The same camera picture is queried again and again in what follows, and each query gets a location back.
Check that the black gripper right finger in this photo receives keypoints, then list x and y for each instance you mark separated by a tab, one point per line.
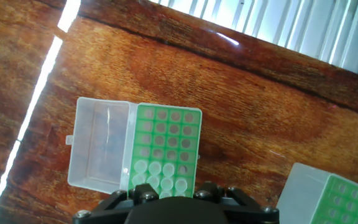
247	211

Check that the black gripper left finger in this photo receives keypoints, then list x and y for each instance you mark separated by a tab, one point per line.
110	211

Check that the tall translucent green tip box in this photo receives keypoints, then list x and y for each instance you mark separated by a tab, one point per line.
300	193

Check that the low green rack tip box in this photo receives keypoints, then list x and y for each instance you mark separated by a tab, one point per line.
104	146

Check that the glossy brown wooden board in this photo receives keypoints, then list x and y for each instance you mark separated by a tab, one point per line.
244	109

